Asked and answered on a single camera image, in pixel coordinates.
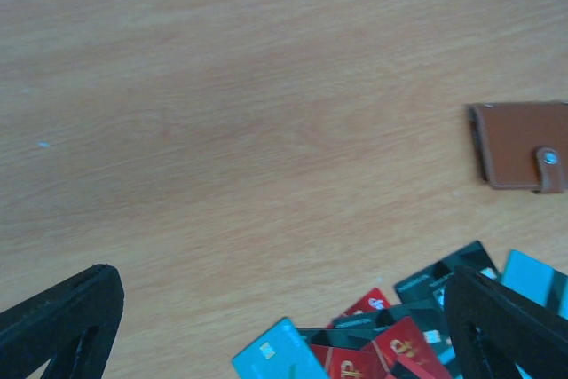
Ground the teal card upper left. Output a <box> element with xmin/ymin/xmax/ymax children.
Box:
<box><xmin>232</xmin><ymin>317</ymin><xmax>329</xmax><ymax>379</ymax></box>

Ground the black vip card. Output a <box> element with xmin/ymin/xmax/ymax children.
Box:
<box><xmin>394</xmin><ymin>241</ymin><xmax>501</xmax><ymax>308</ymax></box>

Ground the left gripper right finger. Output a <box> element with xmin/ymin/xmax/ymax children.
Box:
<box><xmin>444</xmin><ymin>266</ymin><xmax>567</xmax><ymax>379</ymax></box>

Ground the red card black stripe centre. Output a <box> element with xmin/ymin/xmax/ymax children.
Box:
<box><xmin>362</xmin><ymin>316</ymin><xmax>452</xmax><ymax>379</ymax></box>

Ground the brown leather card holder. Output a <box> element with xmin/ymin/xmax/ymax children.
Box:
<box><xmin>466</xmin><ymin>101</ymin><xmax>567</xmax><ymax>194</ymax></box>

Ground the red vip card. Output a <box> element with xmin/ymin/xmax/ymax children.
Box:
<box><xmin>336</xmin><ymin>288</ymin><xmax>391</xmax><ymax>320</ymax></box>

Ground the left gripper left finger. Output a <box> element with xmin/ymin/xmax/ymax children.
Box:
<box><xmin>1</xmin><ymin>264</ymin><xmax>124</xmax><ymax>378</ymax></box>

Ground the teal card black stripe centre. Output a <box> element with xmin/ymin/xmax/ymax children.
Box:
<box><xmin>501</xmin><ymin>249</ymin><xmax>567</xmax><ymax>319</ymax></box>

